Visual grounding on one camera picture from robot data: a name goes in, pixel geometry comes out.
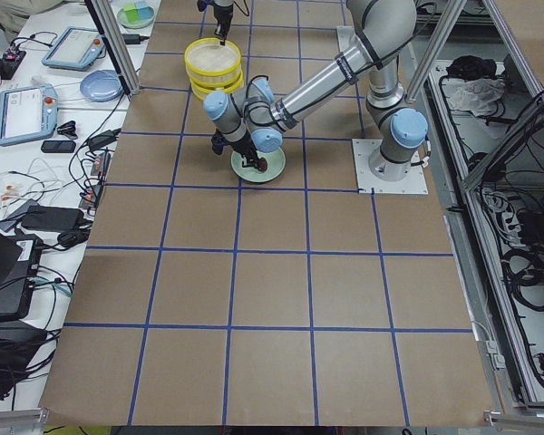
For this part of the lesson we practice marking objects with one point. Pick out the light green plate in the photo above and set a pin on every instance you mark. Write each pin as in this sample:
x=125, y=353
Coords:
x=276, y=162

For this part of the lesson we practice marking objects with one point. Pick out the black power adapter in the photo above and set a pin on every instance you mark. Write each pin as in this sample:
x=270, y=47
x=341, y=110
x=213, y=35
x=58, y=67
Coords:
x=51, y=218

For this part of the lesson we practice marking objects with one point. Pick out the brown chocolate bun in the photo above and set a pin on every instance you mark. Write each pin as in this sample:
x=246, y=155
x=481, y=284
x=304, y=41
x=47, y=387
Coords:
x=262, y=165

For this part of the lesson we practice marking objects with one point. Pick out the aluminium frame post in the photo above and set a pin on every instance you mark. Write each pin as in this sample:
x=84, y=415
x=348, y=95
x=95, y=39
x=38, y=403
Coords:
x=106, y=24

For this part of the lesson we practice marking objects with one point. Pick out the teach pendant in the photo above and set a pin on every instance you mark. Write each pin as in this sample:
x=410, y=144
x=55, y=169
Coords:
x=27, y=114
x=75, y=49

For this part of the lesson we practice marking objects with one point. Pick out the upper teach pendant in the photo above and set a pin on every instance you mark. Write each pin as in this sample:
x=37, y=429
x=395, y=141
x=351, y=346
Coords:
x=75, y=49

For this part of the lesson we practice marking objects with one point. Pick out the black laptop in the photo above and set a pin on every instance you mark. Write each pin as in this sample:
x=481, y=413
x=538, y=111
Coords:
x=19, y=260

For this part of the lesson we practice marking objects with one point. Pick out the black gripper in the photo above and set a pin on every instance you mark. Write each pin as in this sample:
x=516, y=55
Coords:
x=245, y=149
x=221, y=18

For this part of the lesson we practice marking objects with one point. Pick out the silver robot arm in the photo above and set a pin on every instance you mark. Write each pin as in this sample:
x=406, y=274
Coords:
x=252, y=122
x=202, y=6

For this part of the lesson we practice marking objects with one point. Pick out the lower teach pendant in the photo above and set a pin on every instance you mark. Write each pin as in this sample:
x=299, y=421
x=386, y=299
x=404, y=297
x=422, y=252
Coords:
x=27, y=114

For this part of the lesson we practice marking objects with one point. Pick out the green plate with blocks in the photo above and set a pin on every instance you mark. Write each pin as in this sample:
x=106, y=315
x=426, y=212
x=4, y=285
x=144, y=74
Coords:
x=136, y=15

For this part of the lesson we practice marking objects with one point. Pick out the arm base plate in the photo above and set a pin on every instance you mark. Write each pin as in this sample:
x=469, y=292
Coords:
x=377, y=175

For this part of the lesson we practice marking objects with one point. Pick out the blue plate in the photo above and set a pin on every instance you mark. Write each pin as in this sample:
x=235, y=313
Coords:
x=101, y=86

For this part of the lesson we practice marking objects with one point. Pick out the crumpled white cloth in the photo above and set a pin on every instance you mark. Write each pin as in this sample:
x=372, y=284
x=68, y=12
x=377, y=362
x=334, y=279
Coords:
x=479, y=97

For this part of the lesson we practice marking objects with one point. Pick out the yellow bamboo steamer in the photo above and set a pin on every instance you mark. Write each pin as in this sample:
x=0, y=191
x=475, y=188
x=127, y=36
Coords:
x=202, y=91
x=210, y=62

